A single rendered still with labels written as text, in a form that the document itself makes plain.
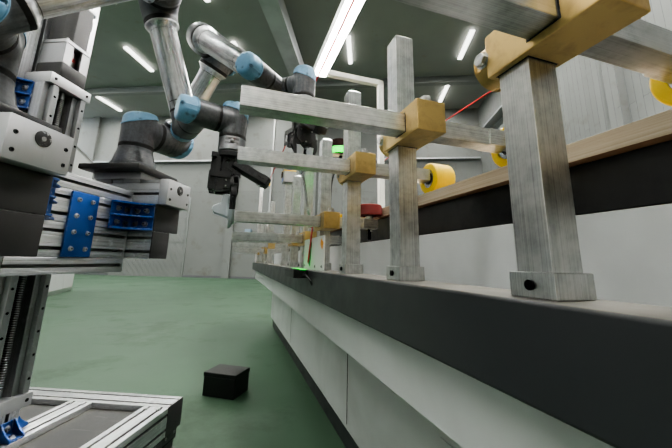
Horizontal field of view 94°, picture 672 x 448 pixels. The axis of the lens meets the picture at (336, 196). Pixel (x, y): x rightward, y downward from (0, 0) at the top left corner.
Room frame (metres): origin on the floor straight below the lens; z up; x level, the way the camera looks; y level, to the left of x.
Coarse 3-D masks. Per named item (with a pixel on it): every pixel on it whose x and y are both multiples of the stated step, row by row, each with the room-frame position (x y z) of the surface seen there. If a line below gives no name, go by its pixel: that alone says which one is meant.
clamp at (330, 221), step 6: (324, 216) 0.91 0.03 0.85; (330, 216) 0.91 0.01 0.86; (336, 216) 0.92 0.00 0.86; (324, 222) 0.91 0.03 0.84; (330, 222) 0.91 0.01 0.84; (336, 222) 0.92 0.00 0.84; (318, 228) 0.96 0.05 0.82; (324, 228) 0.92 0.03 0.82; (330, 228) 0.92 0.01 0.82; (336, 228) 0.92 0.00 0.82
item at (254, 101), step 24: (240, 96) 0.39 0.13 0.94; (264, 96) 0.40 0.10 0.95; (288, 96) 0.41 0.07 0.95; (288, 120) 0.44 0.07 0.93; (312, 120) 0.43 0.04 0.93; (336, 120) 0.43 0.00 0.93; (360, 120) 0.44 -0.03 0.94; (384, 120) 0.45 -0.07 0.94; (456, 144) 0.52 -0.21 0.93; (480, 144) 0.51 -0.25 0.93; (504, 144) 0.52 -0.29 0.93
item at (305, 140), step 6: (294, 126) 0.94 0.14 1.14; (300, 126) 0.93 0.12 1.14; (288, 132) 0.96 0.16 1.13; (294, 132) 0.93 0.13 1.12; (300, 132) 0.93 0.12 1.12; (306, 132) 0.94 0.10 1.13; (312, 132) 0.96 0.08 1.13; (288, 138) 0.97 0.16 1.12; (300, 138) 0.93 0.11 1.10; (306, 138) 0.94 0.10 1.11; (312, 138) 0.96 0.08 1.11; (288, 144) 0.96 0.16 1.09; (300, 144) 0.97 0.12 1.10; (306, 144) 0.96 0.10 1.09
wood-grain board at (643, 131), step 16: (624, 128) 0.36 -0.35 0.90; (640, 128) 0.35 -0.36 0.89; (656, 128) 0.33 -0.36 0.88; (576, 144) 0.42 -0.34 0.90; (592, 144) 0.40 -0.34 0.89; (608, 144) 0.38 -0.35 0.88; (624, 144) 0.37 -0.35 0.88; (640, 144) 0.36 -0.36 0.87; (576, 160) 0.42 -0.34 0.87; (592, 160) 0.42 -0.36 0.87; (480, 176) 0.59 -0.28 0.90; (496, 176) 0.56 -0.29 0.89; (432, 192) 0.74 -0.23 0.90; (448, 192) 0.69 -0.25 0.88; (464, 192) 0.64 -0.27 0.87; (384, 208) 0.99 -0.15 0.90
